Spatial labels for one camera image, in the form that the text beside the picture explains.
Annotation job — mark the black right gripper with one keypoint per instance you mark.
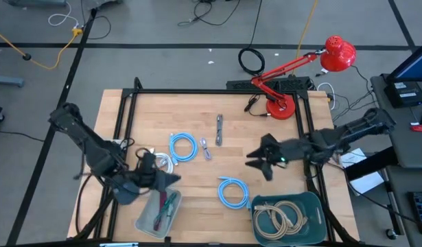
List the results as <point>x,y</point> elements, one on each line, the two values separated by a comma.
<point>293,151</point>

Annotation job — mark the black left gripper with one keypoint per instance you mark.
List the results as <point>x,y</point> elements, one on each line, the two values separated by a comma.
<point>147,176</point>

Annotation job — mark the light grey plastic bin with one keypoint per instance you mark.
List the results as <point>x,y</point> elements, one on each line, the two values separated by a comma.
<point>145,219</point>

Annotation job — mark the teal plastic bin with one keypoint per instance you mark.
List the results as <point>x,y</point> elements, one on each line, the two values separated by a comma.
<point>310,240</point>

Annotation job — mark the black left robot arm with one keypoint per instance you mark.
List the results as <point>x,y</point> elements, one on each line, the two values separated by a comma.
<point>87,144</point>

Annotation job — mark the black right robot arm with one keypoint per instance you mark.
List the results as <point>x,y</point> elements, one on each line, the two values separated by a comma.
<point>361,128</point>

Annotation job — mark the red desk lamp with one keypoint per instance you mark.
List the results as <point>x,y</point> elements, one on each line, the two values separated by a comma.
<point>281,108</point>

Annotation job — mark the black keyboard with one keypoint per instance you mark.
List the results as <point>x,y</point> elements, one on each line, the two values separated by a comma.
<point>421,212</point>
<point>238,84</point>

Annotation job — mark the white paper sheet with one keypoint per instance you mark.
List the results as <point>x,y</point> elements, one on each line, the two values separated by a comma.
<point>368,182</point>

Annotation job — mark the black computer box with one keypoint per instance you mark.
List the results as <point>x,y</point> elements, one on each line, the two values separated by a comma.
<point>390,94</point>

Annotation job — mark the black side desk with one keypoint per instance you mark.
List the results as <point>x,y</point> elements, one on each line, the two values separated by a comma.
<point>409,151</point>

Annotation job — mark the black caster wheel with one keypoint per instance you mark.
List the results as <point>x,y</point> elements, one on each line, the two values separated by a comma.
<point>391,234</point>

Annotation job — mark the red flat object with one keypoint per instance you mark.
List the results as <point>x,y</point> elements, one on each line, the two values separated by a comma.
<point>421,128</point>

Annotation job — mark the computer monitor blue screen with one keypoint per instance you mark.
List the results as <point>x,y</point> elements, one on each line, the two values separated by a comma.
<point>416,65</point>

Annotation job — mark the grey furniture foot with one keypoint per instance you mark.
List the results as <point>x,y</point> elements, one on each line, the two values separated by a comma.
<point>8,81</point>

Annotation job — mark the black floor puck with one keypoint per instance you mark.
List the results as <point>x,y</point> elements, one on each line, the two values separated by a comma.
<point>27,57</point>

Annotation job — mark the grey furniture base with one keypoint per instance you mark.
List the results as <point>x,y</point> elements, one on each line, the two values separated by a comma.
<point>35,2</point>

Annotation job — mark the black metal table frame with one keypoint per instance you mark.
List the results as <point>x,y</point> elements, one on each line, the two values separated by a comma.
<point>214,91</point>

